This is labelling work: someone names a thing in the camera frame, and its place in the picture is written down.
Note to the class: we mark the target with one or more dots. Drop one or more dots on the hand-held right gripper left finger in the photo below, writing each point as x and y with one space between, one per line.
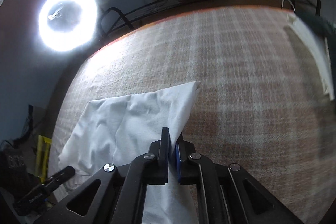
164 155

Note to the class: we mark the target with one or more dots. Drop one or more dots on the folded green printed white shirt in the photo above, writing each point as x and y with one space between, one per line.
315 56

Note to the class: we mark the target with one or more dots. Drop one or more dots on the phone holder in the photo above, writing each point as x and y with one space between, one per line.
55 13

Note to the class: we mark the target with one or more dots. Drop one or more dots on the dark box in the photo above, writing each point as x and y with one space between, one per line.
13 163

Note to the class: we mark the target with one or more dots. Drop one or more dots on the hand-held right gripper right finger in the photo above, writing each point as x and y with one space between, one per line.
178 163

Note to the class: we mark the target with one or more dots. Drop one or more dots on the yellow trimmed bag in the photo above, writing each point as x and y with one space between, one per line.
43 153

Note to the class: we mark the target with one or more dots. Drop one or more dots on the white t-shirt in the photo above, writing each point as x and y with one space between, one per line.
126 121

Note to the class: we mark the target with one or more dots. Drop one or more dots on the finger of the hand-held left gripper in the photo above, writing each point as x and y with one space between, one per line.
61 174

